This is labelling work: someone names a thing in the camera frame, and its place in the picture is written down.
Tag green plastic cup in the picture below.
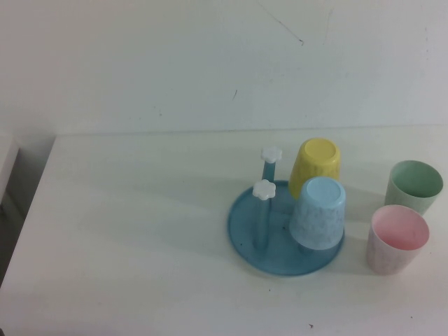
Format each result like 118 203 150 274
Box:
384 160 444 217

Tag yellow plastic cup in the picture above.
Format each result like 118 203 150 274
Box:
288 137 342 200

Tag blue cup stand white caps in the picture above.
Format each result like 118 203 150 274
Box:
227 146 346 279

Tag light blue plastic cup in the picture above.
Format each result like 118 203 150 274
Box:
288 176 348 252

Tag pink plastic cup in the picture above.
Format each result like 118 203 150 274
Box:
365 205 431 277

